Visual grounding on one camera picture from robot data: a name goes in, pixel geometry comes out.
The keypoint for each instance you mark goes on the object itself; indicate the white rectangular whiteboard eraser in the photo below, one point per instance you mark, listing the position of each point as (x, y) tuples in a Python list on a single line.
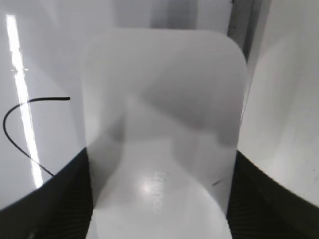
[(162, 112)]

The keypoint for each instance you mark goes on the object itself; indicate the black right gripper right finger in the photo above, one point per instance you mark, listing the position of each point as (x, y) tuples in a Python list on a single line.
[(260, 208)]

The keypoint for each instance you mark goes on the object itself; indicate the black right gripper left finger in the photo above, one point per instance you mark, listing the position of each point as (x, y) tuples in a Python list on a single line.
[(60, 209)]

